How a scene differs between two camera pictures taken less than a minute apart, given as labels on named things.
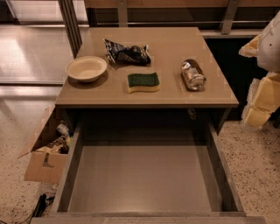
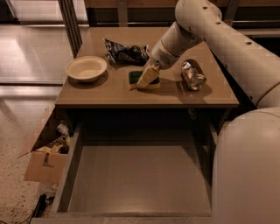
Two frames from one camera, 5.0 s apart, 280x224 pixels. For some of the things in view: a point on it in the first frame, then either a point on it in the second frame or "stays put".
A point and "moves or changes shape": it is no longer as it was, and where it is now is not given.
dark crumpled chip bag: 133,55 stays put
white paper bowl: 86,68 stays put
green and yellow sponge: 143,82 moves or changes shape
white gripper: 270,49 -> 161,57
